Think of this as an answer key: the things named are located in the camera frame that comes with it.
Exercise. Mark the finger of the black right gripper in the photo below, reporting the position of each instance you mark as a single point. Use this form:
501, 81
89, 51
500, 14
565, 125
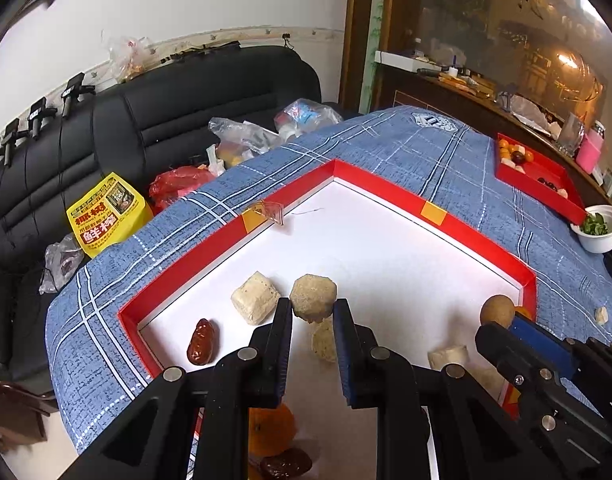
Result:
562, 354
538, 384

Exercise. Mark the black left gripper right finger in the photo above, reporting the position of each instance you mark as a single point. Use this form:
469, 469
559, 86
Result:
430, 423

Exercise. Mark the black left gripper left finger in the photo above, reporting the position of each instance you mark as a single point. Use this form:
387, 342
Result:
195, 425

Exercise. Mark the orange tangerine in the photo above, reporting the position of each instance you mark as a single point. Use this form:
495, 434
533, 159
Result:
270, 430
524, 312

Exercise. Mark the white cane chunk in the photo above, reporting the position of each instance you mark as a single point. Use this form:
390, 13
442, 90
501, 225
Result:
323, 341
313, 297
601, 316
440, 358

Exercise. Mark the dark red jujube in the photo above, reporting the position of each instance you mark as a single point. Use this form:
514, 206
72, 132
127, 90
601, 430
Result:
203, 343

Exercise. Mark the small dark jujube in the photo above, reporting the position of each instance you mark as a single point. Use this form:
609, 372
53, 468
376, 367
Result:
290, 464

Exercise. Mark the white sugarcane chunk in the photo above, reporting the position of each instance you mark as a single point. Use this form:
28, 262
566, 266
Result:
255, 299

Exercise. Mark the white cup with greens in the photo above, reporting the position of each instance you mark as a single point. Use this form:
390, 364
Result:
595, 232

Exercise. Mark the near red tray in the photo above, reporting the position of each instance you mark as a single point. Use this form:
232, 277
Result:
414, 274

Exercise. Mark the red tray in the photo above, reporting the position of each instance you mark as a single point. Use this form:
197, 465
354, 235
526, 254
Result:
414, 274
539, 177

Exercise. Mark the far red tray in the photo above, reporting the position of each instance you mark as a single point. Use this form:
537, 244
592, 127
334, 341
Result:
539, 177

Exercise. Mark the pink thermos bottle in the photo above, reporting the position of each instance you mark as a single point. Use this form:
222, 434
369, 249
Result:
590, 150

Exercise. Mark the blue plaid tablecloth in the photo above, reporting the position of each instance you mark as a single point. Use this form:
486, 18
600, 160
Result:
95, 370

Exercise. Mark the glass tumbler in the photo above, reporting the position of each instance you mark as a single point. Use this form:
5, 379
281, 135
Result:
571, 135

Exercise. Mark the yellow plastic bag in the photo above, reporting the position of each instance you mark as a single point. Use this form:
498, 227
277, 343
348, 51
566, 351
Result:
108, 214

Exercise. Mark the red plastic bag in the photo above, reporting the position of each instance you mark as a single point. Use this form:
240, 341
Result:
173, 184

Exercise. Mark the clear plastic bag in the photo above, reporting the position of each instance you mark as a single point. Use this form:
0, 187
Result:
241, 141

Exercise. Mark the wooden sideboard cabinet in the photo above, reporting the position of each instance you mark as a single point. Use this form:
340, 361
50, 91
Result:
468, 58

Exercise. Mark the black leather sofa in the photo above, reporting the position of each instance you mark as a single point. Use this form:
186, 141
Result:
137, 130

